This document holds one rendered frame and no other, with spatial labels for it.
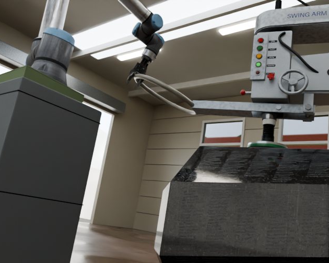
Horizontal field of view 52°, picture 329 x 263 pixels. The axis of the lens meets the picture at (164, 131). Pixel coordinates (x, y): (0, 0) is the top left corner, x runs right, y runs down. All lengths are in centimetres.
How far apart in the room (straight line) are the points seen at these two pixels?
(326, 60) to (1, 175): 165
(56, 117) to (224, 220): 83
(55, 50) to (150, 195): 891
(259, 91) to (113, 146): 811
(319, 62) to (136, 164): 886
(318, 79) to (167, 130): 872
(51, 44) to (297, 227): 130
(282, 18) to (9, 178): 167
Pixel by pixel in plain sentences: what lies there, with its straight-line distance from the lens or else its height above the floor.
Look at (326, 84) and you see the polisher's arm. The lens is 196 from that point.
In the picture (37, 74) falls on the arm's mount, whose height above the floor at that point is 92.
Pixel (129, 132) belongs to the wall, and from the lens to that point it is 1026.
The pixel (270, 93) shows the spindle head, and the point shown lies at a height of 117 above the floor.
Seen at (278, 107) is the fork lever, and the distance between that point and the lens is 194.
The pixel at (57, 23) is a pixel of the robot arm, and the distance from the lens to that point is 191.
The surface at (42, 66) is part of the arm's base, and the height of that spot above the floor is 98.
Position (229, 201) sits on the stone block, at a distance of 152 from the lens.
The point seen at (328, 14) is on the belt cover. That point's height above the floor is 164.
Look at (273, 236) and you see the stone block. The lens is 147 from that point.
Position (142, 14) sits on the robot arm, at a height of 154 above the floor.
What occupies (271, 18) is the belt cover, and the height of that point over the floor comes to 165.
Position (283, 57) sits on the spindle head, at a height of 139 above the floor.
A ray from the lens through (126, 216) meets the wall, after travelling 1034.
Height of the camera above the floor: 42
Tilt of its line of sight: 15 degrees up
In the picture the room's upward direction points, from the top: 9 degrees clockwise
